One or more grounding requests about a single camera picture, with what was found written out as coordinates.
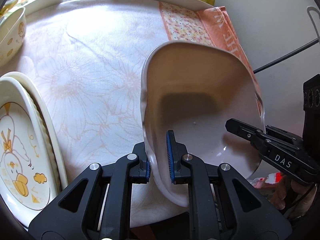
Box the pink plastic divided tray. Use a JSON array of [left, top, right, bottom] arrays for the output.
[[140, 41, 264, 207]]

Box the plain white ribbed plate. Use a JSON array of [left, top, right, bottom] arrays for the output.
[[23, 87, 61, 193]]

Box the white duck outline plate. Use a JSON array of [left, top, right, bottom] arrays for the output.
[[1, 77, 59, 227]]

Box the yellow duck plate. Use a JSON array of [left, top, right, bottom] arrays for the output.
[[2, 72, 68, 189]]

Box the cream duck bowl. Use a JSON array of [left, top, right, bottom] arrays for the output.
[[0, 7, 27, 67]]

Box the person's right hand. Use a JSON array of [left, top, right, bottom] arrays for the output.
[[270, 173, 317, 218]]

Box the orange patterned cloth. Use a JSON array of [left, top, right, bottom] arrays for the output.
[[159, 2, 265, 118]]

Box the grey plastic hanger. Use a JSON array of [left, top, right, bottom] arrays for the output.
[[306, 6, 320, 41]]

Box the white floral tablecloth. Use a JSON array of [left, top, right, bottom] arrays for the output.
[[0, 0, 190, 229]]

